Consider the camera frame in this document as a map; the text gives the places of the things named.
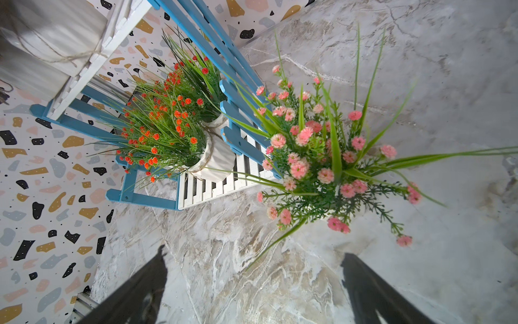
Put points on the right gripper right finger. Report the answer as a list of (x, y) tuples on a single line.
[(373, 299)]

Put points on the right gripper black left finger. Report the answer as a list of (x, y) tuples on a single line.
[(138, 300)]

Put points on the pink flower pot back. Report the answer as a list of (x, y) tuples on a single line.
[(327, 163)]

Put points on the blue white slatted rack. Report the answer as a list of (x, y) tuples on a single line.
[(86, 110)]

